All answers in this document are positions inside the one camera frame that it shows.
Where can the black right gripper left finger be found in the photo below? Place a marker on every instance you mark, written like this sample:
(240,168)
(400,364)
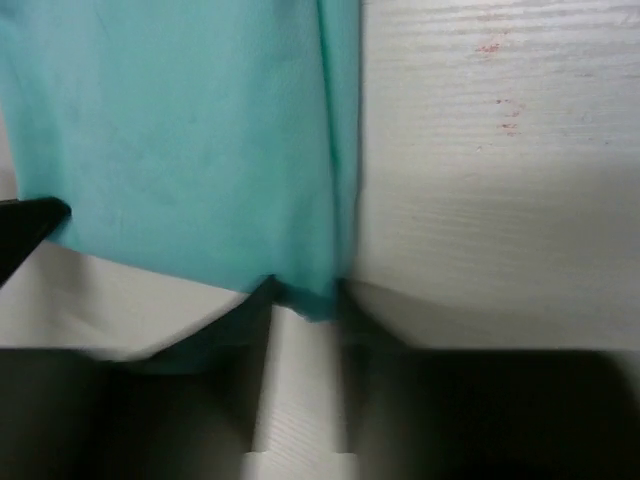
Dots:
(188,411)

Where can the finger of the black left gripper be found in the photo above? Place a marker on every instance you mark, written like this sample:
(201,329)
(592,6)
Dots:
(24,225)

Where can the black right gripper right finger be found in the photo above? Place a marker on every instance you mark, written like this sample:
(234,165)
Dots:
(422,413)

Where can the teal t shirt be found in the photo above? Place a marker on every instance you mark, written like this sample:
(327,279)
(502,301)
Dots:
(215,141)

